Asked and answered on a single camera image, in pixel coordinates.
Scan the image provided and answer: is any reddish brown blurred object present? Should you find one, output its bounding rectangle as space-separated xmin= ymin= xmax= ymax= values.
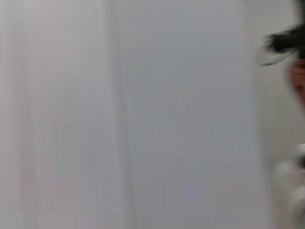
xmin=288 ymin=58 xmax=305 ymax=108

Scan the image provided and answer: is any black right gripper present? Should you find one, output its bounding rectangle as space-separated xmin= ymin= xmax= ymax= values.
xmin=264 ymin=0 xmax=305 ymax=60

